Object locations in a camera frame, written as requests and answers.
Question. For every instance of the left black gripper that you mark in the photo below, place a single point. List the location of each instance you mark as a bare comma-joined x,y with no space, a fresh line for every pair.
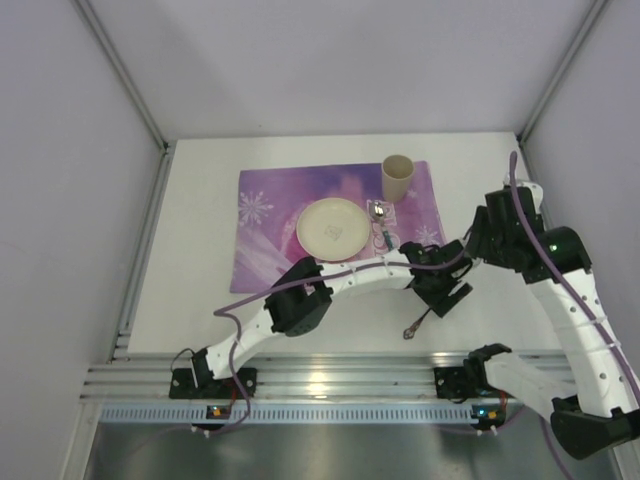
451,298

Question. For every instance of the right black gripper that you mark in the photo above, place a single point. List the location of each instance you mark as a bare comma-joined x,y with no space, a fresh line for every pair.
481,236

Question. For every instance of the iridescent fork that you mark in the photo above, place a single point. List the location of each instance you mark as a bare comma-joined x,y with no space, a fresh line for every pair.
410,331

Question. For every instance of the iridescent spoon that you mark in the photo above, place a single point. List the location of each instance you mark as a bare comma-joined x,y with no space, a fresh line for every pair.
377,213

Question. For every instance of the beige cup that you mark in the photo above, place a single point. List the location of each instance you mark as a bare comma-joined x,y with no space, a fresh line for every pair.
396,175

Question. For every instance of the beige plate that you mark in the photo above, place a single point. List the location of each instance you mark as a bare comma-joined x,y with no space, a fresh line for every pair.
333,229

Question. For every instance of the purple Elsa placemat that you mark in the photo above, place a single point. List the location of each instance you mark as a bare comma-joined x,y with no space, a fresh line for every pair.
270,202

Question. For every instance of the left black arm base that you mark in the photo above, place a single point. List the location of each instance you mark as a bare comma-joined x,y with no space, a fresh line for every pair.
183,386

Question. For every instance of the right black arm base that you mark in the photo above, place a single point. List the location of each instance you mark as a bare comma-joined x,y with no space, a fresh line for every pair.
455,385

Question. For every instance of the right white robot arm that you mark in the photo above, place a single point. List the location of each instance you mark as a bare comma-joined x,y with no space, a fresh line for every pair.
599,410

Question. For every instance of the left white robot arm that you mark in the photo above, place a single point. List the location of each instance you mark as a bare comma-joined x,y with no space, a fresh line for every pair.
296,304

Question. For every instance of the right aluminium frame post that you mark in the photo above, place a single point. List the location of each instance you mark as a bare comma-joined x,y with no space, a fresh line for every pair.
588,23

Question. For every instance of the aluminium frame post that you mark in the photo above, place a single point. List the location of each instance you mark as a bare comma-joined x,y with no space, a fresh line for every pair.
588,23
90,18

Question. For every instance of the aluminium mounting rail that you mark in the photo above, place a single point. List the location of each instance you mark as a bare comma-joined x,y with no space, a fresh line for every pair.
315,377

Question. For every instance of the left aluminium frame post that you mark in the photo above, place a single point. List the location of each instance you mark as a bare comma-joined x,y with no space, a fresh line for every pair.
90,18

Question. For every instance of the slotted cable duct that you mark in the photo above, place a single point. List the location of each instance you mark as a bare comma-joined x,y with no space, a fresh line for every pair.
302,414

